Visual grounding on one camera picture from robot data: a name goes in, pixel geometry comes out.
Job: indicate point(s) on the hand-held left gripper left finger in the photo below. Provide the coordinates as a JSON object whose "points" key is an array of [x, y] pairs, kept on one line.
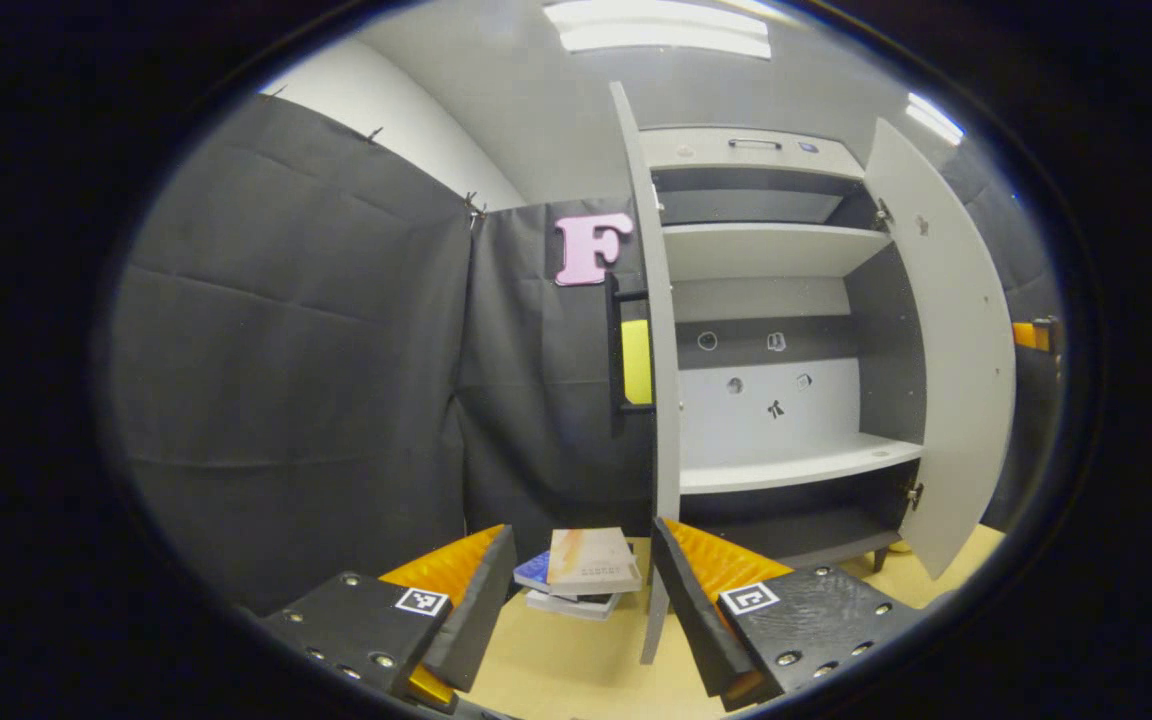
{"points": [[476, 620]]}

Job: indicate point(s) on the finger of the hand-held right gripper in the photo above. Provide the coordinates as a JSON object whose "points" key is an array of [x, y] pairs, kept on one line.
{"points": [[1028, 335]]}

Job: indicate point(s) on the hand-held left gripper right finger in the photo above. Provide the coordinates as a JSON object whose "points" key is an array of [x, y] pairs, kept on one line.
{"points": [[691, 620]]}

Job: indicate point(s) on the grey cabinet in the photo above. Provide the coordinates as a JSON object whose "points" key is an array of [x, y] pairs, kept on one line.
{"points": [[766, 250]]}

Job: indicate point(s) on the blue book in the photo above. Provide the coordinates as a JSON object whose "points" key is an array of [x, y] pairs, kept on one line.
{"points": [[533, 575]]}

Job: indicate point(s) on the white book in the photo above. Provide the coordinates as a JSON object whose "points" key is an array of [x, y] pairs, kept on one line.
{"points": [[571, 604]]}

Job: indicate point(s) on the beige book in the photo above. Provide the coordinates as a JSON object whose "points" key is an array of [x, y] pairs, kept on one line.
{"points": [[591, 560]]}

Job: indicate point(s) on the small twin ceiling light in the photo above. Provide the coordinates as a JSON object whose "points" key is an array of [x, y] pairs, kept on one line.
{"points": [[936, 120]]}

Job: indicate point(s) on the black backdrop cloth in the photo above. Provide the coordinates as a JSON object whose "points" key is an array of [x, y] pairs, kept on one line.
{"points": [[286, 350]]}

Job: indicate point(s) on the large ceiling light panel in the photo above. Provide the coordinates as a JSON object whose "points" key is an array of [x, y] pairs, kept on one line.
{"points": [[656, 30]]}

